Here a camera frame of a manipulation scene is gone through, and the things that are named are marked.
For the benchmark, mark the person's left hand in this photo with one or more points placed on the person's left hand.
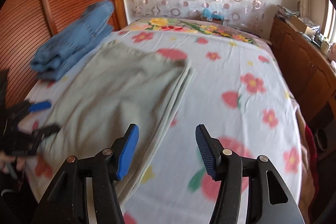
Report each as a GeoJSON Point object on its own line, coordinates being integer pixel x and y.
{"type": "Point", "coordinates": [8, 161]}

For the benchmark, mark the cardboard box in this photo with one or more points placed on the cardboard box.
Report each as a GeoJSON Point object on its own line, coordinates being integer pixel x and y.
{"type": "Point", "coordinates": [299, 24]}

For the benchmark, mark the wooden side cabinet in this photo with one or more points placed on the wooden side cabinet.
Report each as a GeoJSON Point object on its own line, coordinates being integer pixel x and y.
{"type": "Point", "coordinates": [302, 61]}

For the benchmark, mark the stack of papers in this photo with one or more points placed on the stack of papers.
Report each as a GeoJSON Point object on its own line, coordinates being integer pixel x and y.
{"type": "Point", "coordinates": [287, 12]}

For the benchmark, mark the yellow green floral blanket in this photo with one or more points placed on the yellow green floral blanket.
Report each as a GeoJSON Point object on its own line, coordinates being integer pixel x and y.
{"type": "Point", "coordinates": [183, 26]}

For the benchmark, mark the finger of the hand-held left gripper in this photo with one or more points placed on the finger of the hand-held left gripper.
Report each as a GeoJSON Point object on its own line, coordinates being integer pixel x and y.
{"type": "Point", "coordinates": [39, 106]}
{"type": "Point", "coordinates": [47, 130]}

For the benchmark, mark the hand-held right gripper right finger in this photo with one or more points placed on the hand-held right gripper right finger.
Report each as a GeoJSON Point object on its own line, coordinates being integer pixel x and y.
{"type": "Point", "coordinates": [207, 153]}

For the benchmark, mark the folded blue jeans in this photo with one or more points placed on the folded blue jeans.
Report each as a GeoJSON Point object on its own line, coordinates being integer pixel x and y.
{"type": "Point", "coordinates": [73, 43]}

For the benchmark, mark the wooden framed window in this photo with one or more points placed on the wooden framed window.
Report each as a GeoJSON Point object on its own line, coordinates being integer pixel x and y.
{"type": "Point", "coordinates": [331, 19]}

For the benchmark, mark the blue packet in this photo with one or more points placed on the blue packet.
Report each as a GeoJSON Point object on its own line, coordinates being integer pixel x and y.
{"type": "Point", "coordinates": [210, 15]}

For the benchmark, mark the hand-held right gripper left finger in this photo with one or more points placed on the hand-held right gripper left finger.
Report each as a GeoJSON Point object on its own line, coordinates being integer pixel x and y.
{"type": "Point", "coordinates": [128, 153]}

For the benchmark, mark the white floral bed sheet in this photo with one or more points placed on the white floral bed sheet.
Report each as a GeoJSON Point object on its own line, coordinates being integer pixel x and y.
{"type": "Point", "coordinates": [236, 69]}

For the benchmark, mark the olive green short pants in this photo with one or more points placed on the olive green short pants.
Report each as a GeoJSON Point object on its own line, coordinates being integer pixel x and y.
{"type": "Point", "coordinates": [110, 98]}

